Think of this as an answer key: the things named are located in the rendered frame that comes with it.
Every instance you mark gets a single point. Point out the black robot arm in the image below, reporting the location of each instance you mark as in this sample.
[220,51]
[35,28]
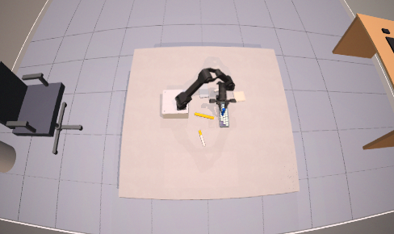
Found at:
[205,76]

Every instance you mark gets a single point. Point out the keyboard with white letter keys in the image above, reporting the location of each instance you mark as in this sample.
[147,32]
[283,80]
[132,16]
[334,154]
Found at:
[224,120]

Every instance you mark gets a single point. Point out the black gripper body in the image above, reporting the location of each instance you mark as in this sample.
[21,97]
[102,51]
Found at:
[222,96]

